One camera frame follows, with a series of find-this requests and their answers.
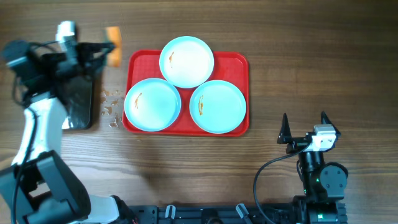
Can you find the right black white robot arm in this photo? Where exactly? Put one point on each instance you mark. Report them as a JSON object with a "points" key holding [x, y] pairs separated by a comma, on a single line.
{"points": [[323, 183]]}

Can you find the light blue plate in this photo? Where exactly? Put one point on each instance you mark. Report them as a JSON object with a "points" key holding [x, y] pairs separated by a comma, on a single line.
{"points": [[186, 62], [217, 107], [152, 104]]}

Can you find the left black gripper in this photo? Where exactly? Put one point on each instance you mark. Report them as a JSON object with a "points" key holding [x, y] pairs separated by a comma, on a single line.
{"points": [[83, 50]]}

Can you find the black water tray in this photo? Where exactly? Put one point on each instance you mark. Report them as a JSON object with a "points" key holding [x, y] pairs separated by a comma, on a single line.
{"points": [[80, 96]]}

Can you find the orange green scrub sponge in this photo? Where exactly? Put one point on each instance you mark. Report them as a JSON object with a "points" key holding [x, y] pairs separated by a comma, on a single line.
{"points": [[114, 36]]}

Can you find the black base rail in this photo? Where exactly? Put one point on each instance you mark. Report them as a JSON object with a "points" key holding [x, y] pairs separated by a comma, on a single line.
{"points": [[277, 213]]}

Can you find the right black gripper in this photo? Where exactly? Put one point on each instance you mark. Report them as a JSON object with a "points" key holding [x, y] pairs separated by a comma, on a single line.
{"points": [[296, 143]]}

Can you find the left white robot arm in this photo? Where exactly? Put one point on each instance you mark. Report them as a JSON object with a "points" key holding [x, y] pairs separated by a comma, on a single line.
{"points": [[38, 186]]}

